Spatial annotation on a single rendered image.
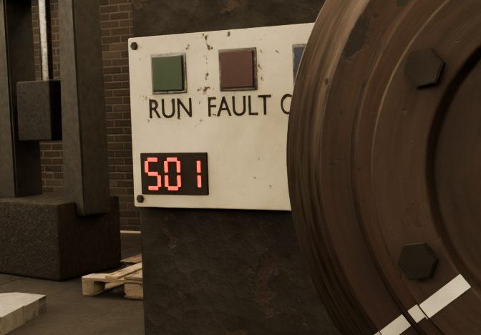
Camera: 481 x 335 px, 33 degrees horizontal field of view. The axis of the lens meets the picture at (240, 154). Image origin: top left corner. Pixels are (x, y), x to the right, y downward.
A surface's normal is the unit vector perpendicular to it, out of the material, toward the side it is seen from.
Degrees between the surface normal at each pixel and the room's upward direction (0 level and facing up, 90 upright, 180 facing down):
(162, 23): 90
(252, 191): 90
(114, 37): 90
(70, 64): 90
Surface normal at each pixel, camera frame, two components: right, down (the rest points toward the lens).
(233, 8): -0.44, 0.06
